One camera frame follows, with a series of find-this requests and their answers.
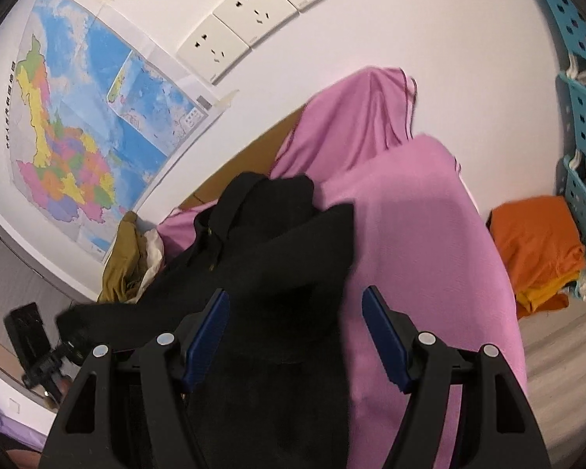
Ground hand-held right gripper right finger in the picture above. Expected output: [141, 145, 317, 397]
[361, 285, 552, 469]

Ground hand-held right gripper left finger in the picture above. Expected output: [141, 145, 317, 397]
[39, 287, 231, 469]

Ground black garment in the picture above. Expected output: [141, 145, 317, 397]
[56, 172, 355, 469]

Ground black rectangular device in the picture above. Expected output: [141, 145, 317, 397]
[5, 303, 48, 358]

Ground purple cloth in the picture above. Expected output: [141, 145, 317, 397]
[0, 401, 47, 453]

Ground cream white cloth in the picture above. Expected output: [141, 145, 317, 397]
[127, 229, 165, 304]

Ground olive yellow garment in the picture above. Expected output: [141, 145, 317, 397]
[98, 210, 150, 304]

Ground pink blanket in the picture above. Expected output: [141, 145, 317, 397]
[156, 66, 526, 469]

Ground orange cloth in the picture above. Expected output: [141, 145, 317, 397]
[486, 196, 586, 320]

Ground colourful wall map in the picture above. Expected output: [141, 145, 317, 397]
[0, 0, 240, 262]

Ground white wall socket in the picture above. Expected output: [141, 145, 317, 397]
[213, 0, 298, 47]
[177, 14, 252, 85]

